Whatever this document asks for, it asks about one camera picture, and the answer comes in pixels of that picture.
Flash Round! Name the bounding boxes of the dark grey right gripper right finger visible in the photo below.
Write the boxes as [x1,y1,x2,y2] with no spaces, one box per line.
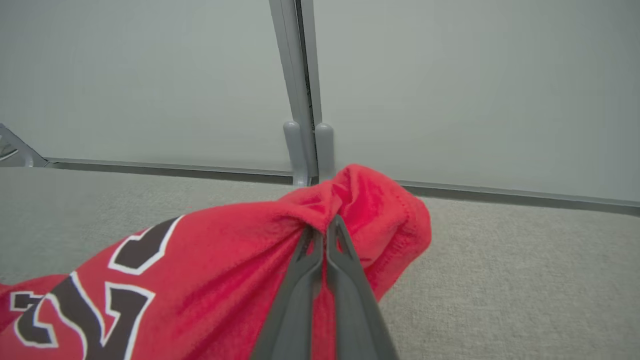
[325,215,400,360]

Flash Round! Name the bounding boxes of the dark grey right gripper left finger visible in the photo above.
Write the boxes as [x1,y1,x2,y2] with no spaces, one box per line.
[250,225,326,360]

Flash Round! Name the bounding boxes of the red jersey garment white panels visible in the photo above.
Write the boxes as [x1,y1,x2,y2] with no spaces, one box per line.
[0,163,433,360]

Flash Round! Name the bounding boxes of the grey fabric sofa seat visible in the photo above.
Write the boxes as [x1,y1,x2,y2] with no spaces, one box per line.
[0,166,640,360]

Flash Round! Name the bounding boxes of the grey metal partition foot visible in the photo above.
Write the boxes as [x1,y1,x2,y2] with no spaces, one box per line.
[0,123,49,169]

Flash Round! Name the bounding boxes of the grey rounded partition post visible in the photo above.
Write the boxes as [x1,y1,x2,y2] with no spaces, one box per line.
[314,123,335,184]
[283,121,309,187]

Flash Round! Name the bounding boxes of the grey partition base rail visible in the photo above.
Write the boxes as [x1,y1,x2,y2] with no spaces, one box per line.
[45,157,297,186]
[397,179,640,217]

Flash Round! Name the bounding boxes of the grey upright partition frame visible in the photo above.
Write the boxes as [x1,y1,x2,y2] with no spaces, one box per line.
[269,0,324,186]

